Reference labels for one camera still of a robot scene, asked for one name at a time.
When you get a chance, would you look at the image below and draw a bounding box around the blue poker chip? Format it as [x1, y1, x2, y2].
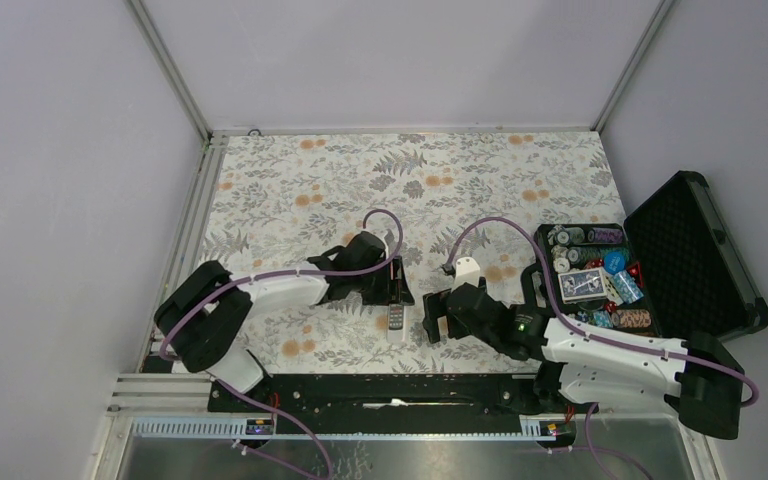
[603, 250, 627, 275]

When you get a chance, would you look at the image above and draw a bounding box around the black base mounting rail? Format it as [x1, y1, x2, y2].
[207, 374, 589, 437]

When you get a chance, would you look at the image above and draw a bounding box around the black poker chip case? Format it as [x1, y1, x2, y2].
[522, 171, 768, 341]

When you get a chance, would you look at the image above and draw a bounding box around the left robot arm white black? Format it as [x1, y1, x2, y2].
[153, 231, 415, 411]

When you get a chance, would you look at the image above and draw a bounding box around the playing card deck blue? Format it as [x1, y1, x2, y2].
[557, 268, 608, 303]

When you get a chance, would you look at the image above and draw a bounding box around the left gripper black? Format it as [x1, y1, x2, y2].
[353, 256, 412, 306]

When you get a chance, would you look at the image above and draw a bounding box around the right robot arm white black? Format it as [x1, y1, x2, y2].
[422, 283, 744, 440]

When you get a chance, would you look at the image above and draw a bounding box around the floral patterned table mat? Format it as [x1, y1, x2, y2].
[200, 132, 626, 374]

